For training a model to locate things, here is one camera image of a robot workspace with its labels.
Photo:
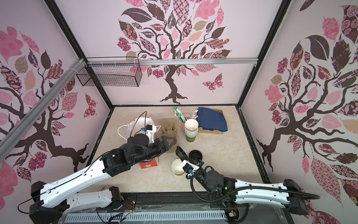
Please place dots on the stack of paper cups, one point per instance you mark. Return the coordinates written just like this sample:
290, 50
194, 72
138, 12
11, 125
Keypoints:
191, 129

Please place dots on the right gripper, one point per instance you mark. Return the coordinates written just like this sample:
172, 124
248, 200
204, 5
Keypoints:
186, 159

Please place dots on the aluminium rail back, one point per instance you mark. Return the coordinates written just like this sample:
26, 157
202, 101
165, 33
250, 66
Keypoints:
240, 60

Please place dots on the pink straw holder cup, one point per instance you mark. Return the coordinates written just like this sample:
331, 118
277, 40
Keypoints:
186, 116

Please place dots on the dark blue napkin stack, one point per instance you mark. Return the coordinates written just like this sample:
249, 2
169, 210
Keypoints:
211, 120

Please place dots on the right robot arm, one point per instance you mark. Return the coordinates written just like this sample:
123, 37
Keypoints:
210, 186

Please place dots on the green wrapped straw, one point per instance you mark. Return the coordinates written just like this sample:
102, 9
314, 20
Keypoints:
179, 114

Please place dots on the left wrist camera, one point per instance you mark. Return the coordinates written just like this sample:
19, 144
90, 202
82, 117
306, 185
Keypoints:
150, 131

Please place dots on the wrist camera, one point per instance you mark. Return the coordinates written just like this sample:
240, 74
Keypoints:
188, 168
150, 131

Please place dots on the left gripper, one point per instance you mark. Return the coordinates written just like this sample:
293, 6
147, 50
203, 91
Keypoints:
161, 149

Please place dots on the black wire basket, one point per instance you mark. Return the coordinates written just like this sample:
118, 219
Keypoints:
111, 71

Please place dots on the white slotted cable duct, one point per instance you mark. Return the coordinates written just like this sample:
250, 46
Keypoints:
155, 217

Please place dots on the aluminium rail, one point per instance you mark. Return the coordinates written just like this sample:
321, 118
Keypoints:
240, 60
14, 136

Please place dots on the red and white paper bag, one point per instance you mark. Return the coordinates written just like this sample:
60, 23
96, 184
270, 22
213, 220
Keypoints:
135, 127

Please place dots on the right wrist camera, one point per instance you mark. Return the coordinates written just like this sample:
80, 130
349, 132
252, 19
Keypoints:
188, 168

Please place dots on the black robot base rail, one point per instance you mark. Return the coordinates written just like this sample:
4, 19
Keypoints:
142, 201

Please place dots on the aluminium rail left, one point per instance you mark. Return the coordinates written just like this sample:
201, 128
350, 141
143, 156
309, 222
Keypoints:
14, 136

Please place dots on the white paper cup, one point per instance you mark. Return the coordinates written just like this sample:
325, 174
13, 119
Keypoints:
176, 167

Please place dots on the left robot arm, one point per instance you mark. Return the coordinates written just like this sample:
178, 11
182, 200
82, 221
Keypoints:
53, 200

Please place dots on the brown pulp cup carrier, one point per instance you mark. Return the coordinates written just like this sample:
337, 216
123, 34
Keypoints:
169, 128

